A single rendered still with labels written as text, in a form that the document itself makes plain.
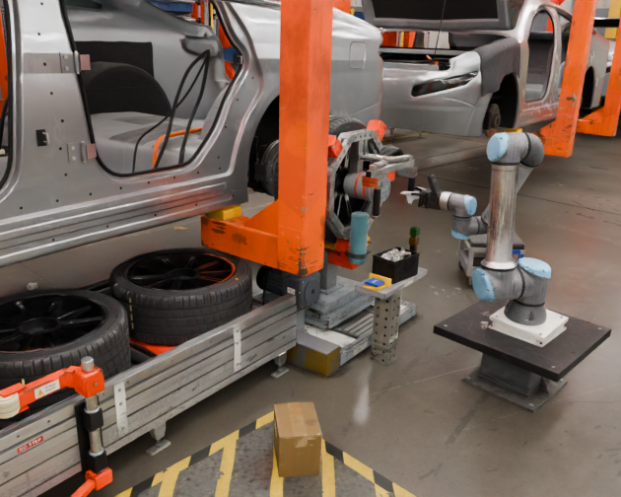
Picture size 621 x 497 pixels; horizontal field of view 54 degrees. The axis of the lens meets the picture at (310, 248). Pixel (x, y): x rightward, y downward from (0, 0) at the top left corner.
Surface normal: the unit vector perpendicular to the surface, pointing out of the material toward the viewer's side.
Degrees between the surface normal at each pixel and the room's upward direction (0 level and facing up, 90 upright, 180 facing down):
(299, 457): 90
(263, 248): 90
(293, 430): 0
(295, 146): 90
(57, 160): 91
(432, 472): 0
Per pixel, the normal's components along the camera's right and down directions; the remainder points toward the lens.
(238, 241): -0.61, 0.25
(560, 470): 0.03, -0.95
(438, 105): -0.15, 0.33
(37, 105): 0.80, 0.18
